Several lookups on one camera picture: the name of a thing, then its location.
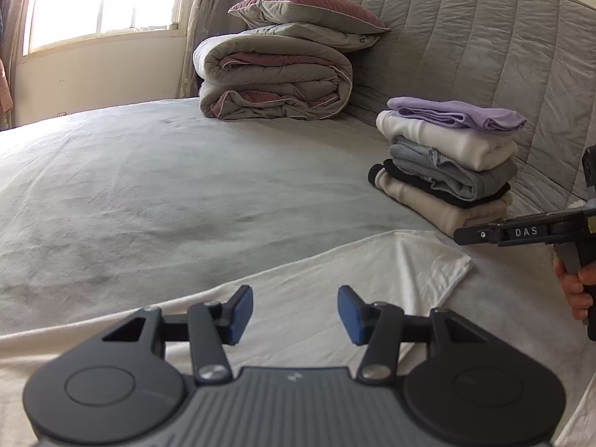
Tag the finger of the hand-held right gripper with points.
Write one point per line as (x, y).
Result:
(475, 235)

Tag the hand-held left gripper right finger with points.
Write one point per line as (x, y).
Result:
(349, 314)

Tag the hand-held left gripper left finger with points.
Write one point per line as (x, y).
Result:
(242, 314)

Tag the white shirt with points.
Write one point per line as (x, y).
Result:
(326, 265)

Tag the person's right hand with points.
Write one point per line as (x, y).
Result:
(572, 288)

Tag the folded beige garment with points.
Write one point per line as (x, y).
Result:
(442, 212)

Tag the folded grey garment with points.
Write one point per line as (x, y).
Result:
(465, 179)

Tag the folded black garment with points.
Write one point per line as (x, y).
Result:
(419, 181)

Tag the folded white garment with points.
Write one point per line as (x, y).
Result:
(456, 142)

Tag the folded purple garment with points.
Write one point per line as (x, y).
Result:
(465, 114)

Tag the grey quilted headboard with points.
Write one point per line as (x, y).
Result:
(465, 46)

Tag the folded grey pink quilt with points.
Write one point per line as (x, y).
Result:
(270, 79)

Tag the maroon and grey pillow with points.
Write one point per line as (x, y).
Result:
(307, 7)

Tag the hanging pink garment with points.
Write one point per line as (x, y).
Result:
(4, 93)

